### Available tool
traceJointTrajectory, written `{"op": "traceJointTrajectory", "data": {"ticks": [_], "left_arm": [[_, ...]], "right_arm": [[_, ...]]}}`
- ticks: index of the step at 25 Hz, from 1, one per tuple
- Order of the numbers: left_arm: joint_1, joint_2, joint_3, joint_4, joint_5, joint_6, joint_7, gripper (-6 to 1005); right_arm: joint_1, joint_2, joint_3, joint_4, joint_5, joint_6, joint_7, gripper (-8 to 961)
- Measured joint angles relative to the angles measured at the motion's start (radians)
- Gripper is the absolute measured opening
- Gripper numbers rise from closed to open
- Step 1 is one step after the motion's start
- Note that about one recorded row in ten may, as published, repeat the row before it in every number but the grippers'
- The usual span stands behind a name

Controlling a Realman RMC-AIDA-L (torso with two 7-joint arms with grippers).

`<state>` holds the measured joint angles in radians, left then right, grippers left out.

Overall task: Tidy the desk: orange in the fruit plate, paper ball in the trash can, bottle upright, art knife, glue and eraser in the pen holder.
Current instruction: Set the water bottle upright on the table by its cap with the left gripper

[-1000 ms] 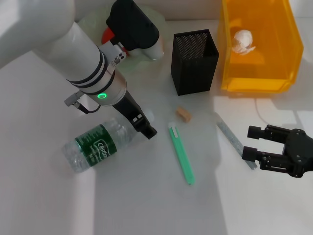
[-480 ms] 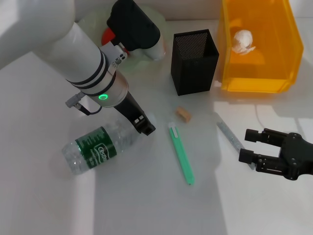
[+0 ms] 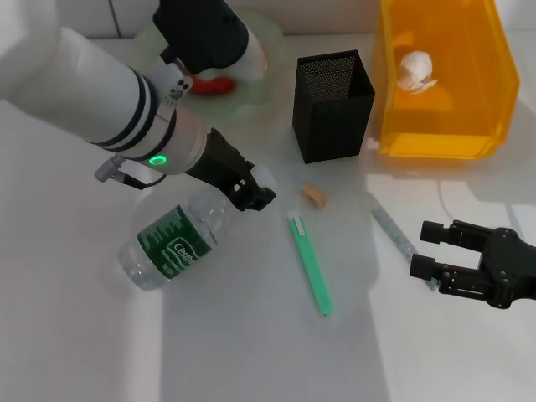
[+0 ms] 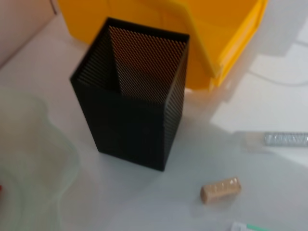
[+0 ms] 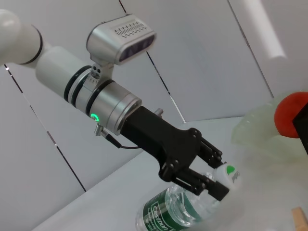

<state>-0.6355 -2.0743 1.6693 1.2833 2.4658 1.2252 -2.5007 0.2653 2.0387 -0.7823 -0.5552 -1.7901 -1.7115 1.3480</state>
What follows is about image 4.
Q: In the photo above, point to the tan cork eraser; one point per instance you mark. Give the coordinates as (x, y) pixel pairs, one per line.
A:
(220, 191)

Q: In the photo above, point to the silver grey pen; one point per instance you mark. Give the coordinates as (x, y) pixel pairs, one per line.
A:
(284, 139)

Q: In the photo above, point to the green pen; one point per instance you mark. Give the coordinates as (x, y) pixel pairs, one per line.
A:
(255, 228)

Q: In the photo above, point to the black mesh pen holder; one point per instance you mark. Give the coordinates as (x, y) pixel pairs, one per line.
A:
(125, 125)

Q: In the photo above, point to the yellow plastic bin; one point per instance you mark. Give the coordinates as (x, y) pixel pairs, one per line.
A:
(228, 36)

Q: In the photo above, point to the pale green glass bowl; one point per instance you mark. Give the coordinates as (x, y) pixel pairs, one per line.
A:
(24, 144)

